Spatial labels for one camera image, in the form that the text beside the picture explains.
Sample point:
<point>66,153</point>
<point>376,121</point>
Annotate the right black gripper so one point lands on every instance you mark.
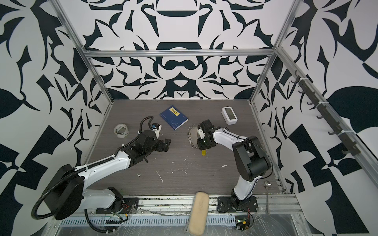
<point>201,147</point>

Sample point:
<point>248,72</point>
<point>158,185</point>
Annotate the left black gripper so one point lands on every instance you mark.
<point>167,144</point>

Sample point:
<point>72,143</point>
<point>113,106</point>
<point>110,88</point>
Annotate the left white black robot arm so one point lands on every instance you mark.
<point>69,192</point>

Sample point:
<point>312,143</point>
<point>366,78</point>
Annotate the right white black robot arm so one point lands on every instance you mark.
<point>251,159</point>

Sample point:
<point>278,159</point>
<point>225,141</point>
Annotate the blue book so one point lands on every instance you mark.
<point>174,118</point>

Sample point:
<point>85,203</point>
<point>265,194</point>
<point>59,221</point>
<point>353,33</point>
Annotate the white digital clock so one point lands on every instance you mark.
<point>229,115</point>

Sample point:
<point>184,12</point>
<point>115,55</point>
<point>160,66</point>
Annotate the clear tape roll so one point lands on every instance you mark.
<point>121,130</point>

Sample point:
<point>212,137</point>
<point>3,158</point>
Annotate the beige pencil case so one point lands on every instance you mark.
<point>199,213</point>

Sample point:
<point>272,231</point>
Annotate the small circuit board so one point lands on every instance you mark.
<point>243,223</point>

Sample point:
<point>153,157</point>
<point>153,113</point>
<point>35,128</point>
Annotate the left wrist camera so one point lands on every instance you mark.
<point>156,128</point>

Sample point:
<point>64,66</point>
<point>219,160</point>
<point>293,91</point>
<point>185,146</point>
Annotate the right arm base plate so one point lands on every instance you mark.
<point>233,204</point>

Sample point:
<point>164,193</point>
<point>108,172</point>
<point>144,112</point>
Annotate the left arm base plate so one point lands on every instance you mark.
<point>124,206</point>

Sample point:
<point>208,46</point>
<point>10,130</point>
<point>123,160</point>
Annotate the wall hook rack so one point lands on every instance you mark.
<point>328,114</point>

